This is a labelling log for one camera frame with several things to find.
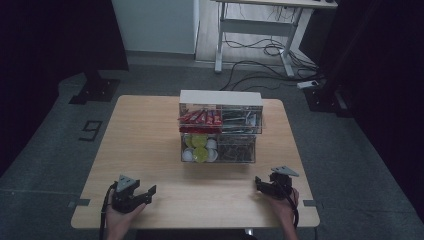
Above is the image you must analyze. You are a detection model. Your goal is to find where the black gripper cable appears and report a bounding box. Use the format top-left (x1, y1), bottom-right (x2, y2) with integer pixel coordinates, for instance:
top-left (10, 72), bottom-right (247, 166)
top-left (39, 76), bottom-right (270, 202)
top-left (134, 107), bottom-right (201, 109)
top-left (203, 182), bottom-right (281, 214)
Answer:
top-left (98, 181), bottom-right (119, 240)
top-left (279, 179), bottom-right (300, 230)

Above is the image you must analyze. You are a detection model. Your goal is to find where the white cabinet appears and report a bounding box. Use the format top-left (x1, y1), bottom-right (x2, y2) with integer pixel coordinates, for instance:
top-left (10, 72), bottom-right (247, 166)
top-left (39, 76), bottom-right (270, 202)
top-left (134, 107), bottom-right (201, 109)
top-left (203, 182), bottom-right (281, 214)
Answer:
top-left (111, 0), bottom-right (201, 56)

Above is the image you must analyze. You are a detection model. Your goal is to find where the dark curtain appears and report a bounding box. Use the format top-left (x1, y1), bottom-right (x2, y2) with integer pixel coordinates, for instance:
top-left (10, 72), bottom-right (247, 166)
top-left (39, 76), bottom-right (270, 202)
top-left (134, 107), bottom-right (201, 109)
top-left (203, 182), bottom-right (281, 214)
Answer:
top-left (0, 0), bottom-right (130, 177)
top-left (317, 0), bottom-right (424, 231)

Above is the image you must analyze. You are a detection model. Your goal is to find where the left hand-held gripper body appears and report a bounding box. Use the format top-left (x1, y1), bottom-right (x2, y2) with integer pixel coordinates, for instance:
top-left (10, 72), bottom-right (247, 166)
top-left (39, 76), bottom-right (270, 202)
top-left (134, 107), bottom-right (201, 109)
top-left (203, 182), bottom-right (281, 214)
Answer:
top-left (111, 174), bottom-right (148, 215)

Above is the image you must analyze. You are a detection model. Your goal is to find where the white power strip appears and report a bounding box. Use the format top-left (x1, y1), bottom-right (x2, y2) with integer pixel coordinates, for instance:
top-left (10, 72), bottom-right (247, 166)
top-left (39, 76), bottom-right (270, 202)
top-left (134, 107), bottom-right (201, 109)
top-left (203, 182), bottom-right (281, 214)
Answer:
top-left (296, 80), bottom-right (320, 90)

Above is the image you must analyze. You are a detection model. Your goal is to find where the person's right hand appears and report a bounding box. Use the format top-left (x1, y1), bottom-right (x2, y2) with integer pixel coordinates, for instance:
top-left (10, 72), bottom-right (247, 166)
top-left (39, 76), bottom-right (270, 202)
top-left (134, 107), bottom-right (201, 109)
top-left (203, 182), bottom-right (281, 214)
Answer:
top-left (266, 187), bottom-right (300, 228)

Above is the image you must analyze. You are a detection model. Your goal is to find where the row of red packets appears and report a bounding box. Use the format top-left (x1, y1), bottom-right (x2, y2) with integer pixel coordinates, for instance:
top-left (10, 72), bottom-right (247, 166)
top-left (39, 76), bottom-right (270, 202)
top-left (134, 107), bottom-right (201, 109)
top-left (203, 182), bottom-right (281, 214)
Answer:
top-left (177, 109), bottom-right (224, 135)

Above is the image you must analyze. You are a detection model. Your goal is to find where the person's dark clothing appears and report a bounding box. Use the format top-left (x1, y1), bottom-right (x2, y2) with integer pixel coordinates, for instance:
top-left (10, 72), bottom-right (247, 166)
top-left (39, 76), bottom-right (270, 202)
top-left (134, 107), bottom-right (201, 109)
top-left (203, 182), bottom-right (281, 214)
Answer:
top-left (135, 228), bottom-right (258, 240)

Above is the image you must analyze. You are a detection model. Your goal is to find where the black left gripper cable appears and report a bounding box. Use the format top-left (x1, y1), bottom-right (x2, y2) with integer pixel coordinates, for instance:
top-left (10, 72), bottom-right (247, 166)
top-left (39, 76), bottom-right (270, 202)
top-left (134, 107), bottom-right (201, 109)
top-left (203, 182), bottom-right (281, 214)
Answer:
top-left (98, 181), bottom-right (119, 240)

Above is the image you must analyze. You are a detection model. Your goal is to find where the grey tape strip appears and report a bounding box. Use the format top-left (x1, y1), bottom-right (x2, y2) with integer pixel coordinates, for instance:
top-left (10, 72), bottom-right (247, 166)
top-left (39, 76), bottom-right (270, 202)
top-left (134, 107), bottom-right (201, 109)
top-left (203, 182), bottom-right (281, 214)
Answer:
top-left (302, 199), bottom-right (325, 210)
top-left (67, 198), bottom-right (91, 209)

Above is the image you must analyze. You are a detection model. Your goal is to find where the tangle of black floor cables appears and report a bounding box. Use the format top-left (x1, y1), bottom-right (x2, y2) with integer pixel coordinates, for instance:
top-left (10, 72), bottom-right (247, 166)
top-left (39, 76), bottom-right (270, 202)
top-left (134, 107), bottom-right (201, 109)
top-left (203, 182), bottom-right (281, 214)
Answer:
top-left (219, 35), bottom-right (325, 93)

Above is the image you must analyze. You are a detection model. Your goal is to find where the pile of dark packets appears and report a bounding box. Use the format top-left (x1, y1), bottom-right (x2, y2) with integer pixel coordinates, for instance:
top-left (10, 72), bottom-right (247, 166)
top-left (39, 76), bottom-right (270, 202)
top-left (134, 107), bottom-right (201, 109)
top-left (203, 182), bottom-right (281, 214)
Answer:
top-left (221, 109), bottom-right (263, 134)

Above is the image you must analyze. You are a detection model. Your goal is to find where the pile of dark stir sticks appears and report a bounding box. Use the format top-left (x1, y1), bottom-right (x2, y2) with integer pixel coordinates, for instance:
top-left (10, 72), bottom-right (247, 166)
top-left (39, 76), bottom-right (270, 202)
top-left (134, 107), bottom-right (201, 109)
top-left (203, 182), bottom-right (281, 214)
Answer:
top-left (217, 134), bottom-right (257, 164)

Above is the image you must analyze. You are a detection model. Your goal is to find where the clear organizer with white top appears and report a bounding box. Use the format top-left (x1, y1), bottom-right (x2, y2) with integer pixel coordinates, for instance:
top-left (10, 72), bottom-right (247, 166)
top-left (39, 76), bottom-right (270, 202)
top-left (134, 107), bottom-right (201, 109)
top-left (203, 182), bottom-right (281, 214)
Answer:
top-left (178, 89), bottom-right (265, 165)

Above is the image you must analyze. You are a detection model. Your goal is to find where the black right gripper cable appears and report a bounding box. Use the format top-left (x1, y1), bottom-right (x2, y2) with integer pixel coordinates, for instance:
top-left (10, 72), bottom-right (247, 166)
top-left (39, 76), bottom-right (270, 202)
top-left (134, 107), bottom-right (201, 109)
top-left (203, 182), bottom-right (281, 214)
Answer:
top-left (279, 179), bottom-right (300, 230)

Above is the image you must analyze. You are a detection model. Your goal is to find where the black stand base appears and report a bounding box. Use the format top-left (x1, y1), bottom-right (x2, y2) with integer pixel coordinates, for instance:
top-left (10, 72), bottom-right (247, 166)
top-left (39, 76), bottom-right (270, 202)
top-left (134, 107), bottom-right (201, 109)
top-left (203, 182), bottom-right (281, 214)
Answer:
top-left (68, 69), bottom-right (121, 105)
top-left (303, 82), bottom-right (355, 118)

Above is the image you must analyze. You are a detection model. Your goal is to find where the white metal desk frame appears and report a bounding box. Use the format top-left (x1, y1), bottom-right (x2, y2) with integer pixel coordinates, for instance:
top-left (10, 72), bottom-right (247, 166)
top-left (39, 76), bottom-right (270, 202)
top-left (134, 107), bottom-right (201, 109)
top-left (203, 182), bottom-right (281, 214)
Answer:
top-left (211, 0), bottom-right (339, 78)

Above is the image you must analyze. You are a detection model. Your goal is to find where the person's left hand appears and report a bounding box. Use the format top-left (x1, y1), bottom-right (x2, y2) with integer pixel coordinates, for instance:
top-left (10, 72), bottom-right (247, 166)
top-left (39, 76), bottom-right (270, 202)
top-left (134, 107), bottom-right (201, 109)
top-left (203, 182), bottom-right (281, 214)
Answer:
top-left (105, 201), bottom-right (148, 234)

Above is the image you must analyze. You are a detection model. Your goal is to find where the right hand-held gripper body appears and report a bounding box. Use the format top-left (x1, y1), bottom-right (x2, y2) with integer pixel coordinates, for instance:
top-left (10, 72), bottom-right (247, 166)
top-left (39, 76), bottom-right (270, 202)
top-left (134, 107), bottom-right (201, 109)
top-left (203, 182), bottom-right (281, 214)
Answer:
top-left (265, 165), bottom-right (300, 201)

